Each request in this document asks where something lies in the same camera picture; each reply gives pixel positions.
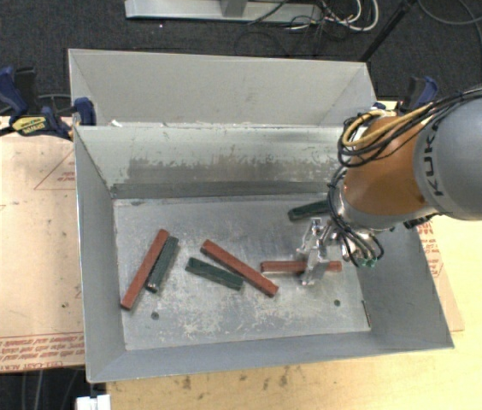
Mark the dark green flat block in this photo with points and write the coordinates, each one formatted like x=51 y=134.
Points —
x=163 y=264
x=214 y=274
x=307 y=211

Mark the black cylinder on white bracket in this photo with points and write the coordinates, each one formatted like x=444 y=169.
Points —
x=416 y=223

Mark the red-brown flat block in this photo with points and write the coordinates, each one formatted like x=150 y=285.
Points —
x=239 y=268
x=145 y=269
x=281 y=266

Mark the grey metal bin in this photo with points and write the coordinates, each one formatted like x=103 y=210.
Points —
x=224 y=323

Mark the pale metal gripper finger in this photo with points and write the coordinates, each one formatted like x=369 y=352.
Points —
x=317 y=271
x=302 y=252

